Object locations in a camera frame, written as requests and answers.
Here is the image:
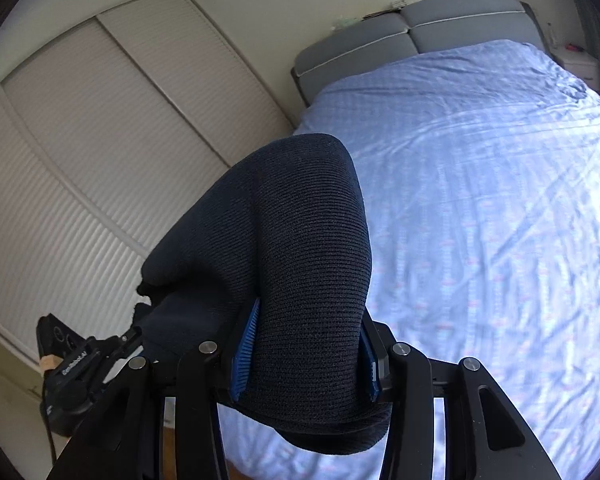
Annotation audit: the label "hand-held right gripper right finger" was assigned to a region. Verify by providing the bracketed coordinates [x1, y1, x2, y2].
[357, 307, 563, 480]

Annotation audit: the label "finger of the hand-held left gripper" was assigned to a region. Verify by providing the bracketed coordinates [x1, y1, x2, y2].
[105, 327, 146, 361]

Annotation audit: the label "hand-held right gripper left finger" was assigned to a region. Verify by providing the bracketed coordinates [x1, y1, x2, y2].
[47, 297, 261, 480]

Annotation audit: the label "black drawstring pants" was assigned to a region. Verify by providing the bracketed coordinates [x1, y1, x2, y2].
[137, 132, 393, 456]

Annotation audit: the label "white sliding wardrobe doors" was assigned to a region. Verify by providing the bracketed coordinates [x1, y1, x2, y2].
[0, 0, 301, 366]

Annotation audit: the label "bed with blue sheet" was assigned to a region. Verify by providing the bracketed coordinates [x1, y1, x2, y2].
[215, 39, 600, 480]

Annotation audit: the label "grey padded headboard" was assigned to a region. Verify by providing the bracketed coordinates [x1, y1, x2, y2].
[291, 0, 546, 108]

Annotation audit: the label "white nightstand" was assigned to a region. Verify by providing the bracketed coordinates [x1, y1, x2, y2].
[555, 50, 600, 86]

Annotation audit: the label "black cable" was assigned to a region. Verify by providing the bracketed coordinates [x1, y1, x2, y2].
[42, 405, 61, 463]

